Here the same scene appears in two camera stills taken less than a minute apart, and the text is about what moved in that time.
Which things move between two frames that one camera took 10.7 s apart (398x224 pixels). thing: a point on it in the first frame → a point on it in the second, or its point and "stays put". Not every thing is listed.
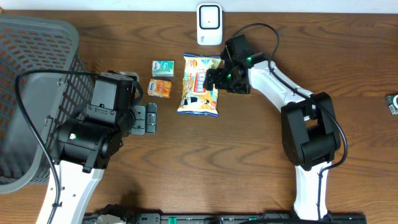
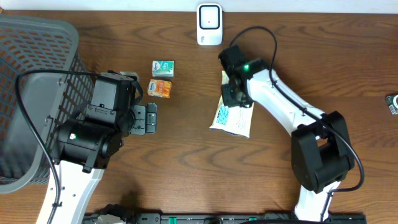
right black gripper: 216,73 → 229,102
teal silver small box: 163,68 stays put
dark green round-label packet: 392,102 stays put
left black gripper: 143,114 stays put
